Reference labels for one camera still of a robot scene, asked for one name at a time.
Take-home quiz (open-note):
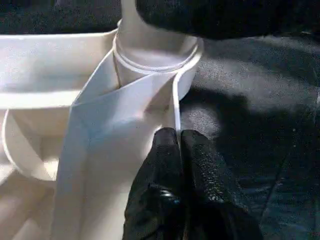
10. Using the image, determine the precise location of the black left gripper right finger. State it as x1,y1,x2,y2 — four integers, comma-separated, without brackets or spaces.
181,129,265,240

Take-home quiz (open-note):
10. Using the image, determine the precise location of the white plastic table top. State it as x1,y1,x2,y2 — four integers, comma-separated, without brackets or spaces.
0,30,205,240

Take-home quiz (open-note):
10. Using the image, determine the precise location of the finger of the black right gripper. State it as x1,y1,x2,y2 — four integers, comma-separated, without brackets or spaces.
135,0,320,42

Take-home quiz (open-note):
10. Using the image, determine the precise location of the black work mat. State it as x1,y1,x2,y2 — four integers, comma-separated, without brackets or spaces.
0,0,320,240

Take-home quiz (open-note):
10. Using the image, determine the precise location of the white plastic table leg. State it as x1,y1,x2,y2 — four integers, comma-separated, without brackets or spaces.
112,0,201,74

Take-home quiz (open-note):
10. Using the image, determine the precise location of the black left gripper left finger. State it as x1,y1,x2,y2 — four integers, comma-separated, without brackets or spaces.
122,127,186,240

